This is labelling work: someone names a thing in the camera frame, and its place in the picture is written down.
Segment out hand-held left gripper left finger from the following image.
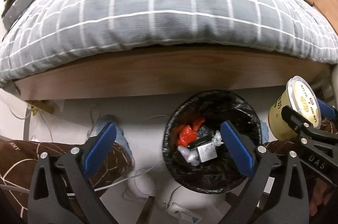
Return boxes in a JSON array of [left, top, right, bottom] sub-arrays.
[[28, 122, 119, 224]]

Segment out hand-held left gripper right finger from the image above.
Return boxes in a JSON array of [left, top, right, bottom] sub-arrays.
[[220, 121, 309, 224]]

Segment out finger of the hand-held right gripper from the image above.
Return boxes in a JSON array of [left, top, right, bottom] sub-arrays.
[[315, 97, 338, 119], [281, 105, 338, 146]]

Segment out yellow instant noodle cup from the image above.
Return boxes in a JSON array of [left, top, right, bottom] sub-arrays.
[[267, 76, 323, 141]]

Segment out black-lined trash bin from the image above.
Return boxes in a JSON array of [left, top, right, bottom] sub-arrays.
[[162, 90, 262, 194]]

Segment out person's right hand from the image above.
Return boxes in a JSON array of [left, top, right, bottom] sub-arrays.
[[309, 177, 335, 210]]

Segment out beige chair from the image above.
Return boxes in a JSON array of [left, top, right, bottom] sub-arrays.
[[312, 76, 338, 108]]

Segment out blue fuzzy slipper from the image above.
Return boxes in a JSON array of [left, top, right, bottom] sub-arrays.
[[260, 120, 270, 145], [96, 114, 131, 158]]

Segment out small grey box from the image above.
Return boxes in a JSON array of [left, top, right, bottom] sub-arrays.
[[197, 143, 217, 163]]

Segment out person's right leg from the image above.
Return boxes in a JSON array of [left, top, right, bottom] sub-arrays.
[[260, 118, 338, 203]]

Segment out person's leg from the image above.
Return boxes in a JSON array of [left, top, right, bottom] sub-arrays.
[[260, 118, 338, 203], [0, 140, 135, 224]]

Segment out black card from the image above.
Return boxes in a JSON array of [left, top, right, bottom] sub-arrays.
[[187, 134, 212, 148]]

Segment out wooden stool leg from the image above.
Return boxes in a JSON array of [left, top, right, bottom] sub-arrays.
[[225, 192, 239, 204], [139, 196, 155, 224]]

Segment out clear plastic wrap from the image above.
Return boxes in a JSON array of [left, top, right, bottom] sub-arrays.
[[177, 146, 200, 166]]

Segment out orange plastic bag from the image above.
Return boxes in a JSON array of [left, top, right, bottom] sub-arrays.
[[177, 118, 205, 147]]

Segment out wooden bed support block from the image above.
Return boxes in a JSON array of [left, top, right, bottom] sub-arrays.
[[26, 100, 55, 114]]

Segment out person's left leg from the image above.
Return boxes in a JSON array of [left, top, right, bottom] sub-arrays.
[[0, 140, 135, 224]]

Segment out grey checked bed sheet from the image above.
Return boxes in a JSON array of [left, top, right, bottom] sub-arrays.
[[0, 0, 338, 88]]

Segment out wooden bed frame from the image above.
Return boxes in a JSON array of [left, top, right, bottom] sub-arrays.
[[14, 46, 332, 108]]

